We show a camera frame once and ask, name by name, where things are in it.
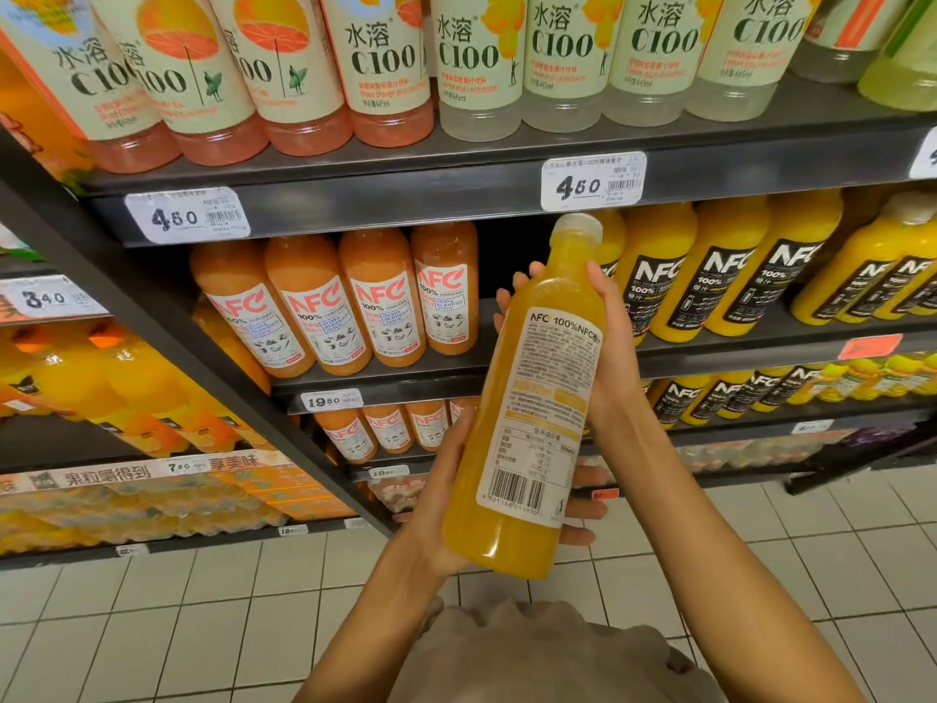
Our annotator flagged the person's left hand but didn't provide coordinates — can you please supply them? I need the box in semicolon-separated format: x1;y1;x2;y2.
399;408;610;580

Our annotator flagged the person's right hand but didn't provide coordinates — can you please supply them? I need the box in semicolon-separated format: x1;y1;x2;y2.
494;260;651;434

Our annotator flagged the yellow juice bottle white label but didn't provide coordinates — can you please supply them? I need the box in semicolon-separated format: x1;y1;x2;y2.
443;212;609;580

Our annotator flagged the person's right forearm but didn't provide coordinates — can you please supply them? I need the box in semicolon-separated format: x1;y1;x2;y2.
584;402;868;703

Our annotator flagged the person's left forearm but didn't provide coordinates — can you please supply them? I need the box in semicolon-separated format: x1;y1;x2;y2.
293;538;456;703

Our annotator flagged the pale wrapped packet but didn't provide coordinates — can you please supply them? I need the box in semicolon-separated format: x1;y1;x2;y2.
366;476;429;515

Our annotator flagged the row of yellow black-label bottles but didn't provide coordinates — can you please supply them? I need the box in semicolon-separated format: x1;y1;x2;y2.
594;188;937;346

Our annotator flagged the orange juice bottle white label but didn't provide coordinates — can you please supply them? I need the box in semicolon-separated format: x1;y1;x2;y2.
410;222;480;356
338;228;428;368
190;241;317;380
265;235;373;377
192;296;272;394

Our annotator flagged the person's beige clothing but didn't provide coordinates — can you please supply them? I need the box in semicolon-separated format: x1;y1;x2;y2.
387;599;727;703

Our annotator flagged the row of pale packaged goods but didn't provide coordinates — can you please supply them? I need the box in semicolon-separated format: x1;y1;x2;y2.
677;430;859;474

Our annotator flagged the row of small yellow bottles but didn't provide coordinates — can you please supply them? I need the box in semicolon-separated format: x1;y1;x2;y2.
643;353;937;430

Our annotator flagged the black metal shelf unit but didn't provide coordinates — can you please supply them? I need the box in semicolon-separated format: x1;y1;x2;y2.
0;73;937;538

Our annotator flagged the clear drink bottle lemon label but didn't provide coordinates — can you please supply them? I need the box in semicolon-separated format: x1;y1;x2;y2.
522;0;625;134
604;0;726;128
687;0;828;124
428;0;528;143

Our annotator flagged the printed shelf edge banner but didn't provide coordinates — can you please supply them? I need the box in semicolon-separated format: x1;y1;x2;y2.
0;449;295;498

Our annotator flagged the pink drink bottle orange label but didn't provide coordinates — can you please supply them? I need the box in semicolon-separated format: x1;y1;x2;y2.
88;0;269;167
205;0;354;158
318;0;436;149
0;0;182;175

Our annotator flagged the stack of orange drink multipacks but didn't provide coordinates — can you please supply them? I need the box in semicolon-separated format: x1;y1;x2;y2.
0;467;357;557

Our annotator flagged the row of orange soda bottles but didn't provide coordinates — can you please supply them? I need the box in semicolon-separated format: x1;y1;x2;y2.
0;320;273;459

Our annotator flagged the clear drink bottle striped label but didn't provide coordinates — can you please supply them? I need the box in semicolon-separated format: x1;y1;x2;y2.
789;0;916;84

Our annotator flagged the yellow-green drink bottle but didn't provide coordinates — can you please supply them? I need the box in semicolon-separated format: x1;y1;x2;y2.
856;0;937;112

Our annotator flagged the dark side shelf unit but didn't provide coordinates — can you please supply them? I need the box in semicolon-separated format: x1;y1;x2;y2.
0;252;396;573

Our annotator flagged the orange drink package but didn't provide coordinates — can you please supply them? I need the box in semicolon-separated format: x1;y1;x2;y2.
0;54;96;196

